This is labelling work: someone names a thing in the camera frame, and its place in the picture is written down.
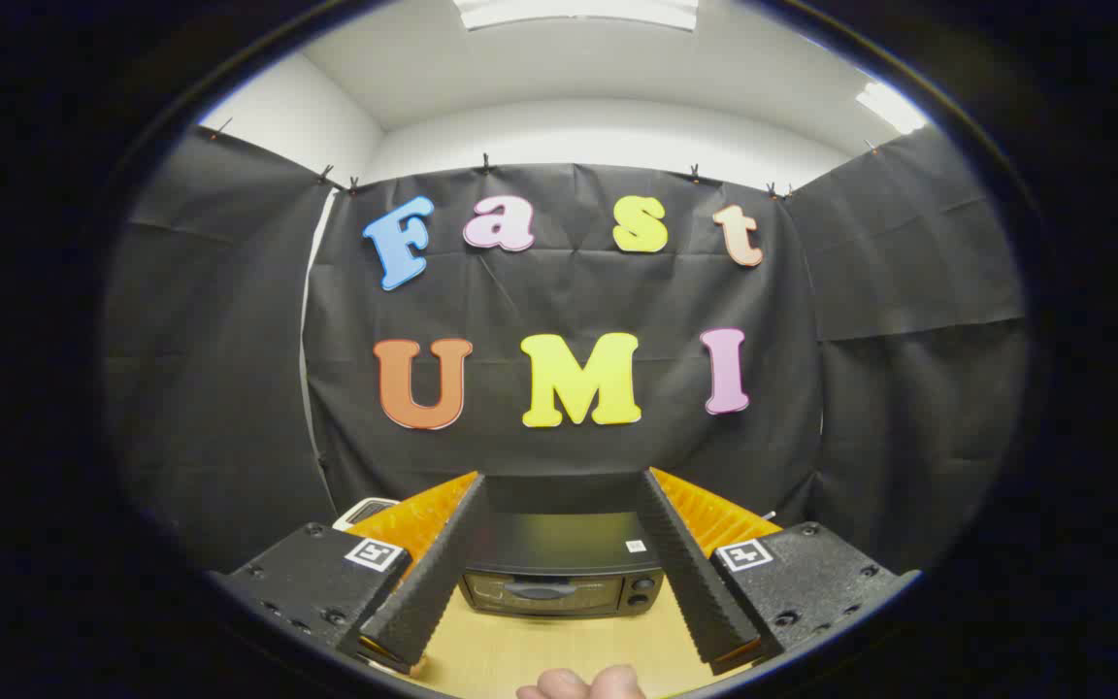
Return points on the black toaster oven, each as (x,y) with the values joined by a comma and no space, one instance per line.
(559,544)

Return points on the small ceiling light panel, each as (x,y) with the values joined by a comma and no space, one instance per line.
(891,107)

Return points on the white bread toaster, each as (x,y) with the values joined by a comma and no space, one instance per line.
(360,510)

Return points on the long ceiling light panel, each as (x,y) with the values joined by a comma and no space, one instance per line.
(578,12)

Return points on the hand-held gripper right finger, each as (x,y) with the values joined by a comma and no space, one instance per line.
(695,573)

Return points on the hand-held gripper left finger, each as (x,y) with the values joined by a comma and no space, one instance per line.
(433,573)

